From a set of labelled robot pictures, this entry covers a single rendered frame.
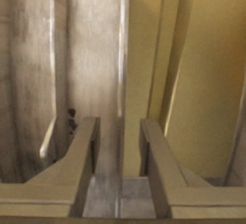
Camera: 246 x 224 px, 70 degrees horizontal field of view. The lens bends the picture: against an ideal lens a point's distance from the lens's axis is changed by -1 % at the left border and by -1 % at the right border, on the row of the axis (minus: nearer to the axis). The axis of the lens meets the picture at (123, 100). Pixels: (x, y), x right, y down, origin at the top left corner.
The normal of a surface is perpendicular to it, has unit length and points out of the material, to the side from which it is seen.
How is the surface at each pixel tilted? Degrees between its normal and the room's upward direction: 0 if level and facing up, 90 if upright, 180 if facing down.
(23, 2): 61
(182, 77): 90
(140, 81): 90
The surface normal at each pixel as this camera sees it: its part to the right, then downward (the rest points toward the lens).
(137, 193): 0.01, 0.50
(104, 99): 0.02, 0.19
